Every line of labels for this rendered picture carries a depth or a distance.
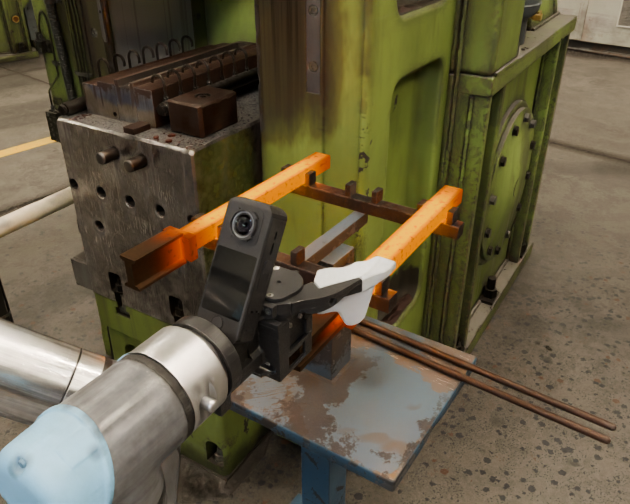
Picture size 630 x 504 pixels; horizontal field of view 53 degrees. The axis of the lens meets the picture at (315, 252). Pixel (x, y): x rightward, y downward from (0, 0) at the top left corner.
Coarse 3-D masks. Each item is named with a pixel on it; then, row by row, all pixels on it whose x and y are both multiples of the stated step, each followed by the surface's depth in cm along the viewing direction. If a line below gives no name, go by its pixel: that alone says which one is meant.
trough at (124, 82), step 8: (224, 48) 152; (232, 48) 155; (200, 56) 146; (208, 56) 148; (168, 64) 138; (176, 64) 140; (144, 72) 132; (152, 72) 134; (160, 72) 136; (120, 80) 128; (128, 80) 129; (128, 88) 126
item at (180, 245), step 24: (288, 168) 100; (312, 168) 101; (264, 192) 92; (288, 192) 97; (216, 216) 86; (168, 240) 78; (192, 240) 80; (144, 264) 76; (168, 264) 80; (144, 288) 76
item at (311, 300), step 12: (312, 288) 53; (324, 288) 53; (336, 288) 53; (348, 288) 54; (360, 288) 55; (300, 300) 52; (312, 300) 52; (324, 300) 53; (336, 300) 53; (312, 312) 53
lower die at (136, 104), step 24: (216, 48) 151; (120, 72) 139; (192, 72) 135; (216, 72) 138; (240, 72) 145; (96, 96) 132; (120, 96) 128; (144, 96) 125; (168, 96) 127; (144, 120) 128; (168, 120) 129
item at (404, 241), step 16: (448, 192) 92; (432, 208) 88; (448, 208) 90; (416, 224) 84; (432, 224) 85; (400, 240) 80; (416, 240) 82; (384, 256) 77; (400, 256) 78; (320, 320) 65; (336, 320) 69; (320, 336) 66
